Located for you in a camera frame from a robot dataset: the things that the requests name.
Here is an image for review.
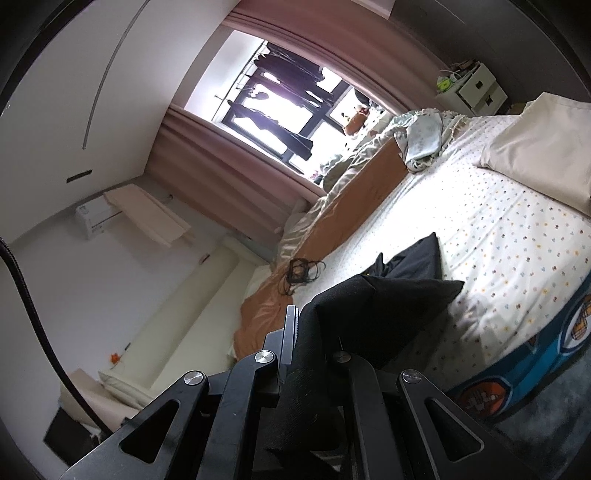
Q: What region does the beige hanging cloth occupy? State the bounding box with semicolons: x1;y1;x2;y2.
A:
104;184;192;247

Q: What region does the orange blanket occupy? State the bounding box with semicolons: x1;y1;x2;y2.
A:
232;136;409;361

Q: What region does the white nightstand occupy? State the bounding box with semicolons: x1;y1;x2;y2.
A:
436;62;509;116

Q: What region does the white air conditioner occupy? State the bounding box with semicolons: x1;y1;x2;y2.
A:
75;199;125;239

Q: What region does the tangled black cable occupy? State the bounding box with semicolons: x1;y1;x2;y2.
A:
283;258;327;296

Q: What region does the thick black gripper cable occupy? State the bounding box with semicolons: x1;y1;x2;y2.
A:
0;237;112;437

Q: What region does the crumpled light blue cloth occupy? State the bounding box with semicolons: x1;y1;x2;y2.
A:
392;108;472;174

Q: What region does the cream headboard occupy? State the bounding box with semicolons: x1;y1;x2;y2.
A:
115;237;273;407

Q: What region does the row of hanging dark clothes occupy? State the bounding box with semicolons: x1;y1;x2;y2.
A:
226;44;345;162

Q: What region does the beige folded cloth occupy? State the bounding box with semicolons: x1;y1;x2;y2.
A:
479;91;591;210

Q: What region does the beige crumpled duvet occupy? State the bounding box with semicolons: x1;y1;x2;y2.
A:
277;115;411;261

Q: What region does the orange plush toy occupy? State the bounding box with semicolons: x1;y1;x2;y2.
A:
344;111;368;136

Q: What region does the blue printed mattress cover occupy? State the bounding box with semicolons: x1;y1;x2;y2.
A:
445;277;591;418

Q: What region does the bed with dotted sheet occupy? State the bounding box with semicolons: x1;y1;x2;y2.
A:
97;90;591;416

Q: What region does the white pillow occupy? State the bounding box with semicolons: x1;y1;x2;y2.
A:
99;369;153;411

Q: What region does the black jacket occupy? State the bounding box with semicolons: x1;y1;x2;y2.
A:
265;232;465;467

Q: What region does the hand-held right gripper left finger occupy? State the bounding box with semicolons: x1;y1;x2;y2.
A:
60;305;301;480

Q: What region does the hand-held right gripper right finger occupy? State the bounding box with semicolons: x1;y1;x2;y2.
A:
323;339;541;480

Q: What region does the dark framed window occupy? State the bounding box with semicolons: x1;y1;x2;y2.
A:
185;30;384;176

